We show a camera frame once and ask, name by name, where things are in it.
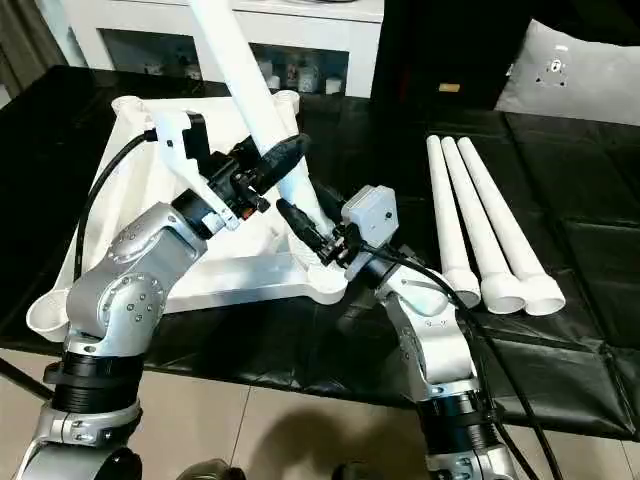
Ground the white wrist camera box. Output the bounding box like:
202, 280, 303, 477
341, 185, 399, 252
148, 107, 245, 234

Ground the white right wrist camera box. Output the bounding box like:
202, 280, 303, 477
341, 185, 399, 252

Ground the black stand leg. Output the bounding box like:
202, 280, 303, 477
0, 354, 58, 403

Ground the white glass-door cabinet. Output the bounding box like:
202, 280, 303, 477
60, 0, 386, 99

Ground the white plastic table top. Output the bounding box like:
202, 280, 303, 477
26, 92, 350, 337

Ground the grey curtain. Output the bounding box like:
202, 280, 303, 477
0, 0, 63, 93

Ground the black cabinet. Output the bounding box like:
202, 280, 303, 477
371, 0, 640, 113

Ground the black work mat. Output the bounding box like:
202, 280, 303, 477
0, 65, 640, 442

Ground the white plastic table leg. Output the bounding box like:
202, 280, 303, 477
441, 136, 529, 315
456, 136, 567, 317
426, 135, 482, 309
188, 0, 333, 257

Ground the light grey cushion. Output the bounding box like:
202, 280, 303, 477
494, 19, 640, 127

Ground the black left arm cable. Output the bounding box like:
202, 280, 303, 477
71, 128, 163, 283

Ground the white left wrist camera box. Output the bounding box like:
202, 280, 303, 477
148, 107, 245, 234

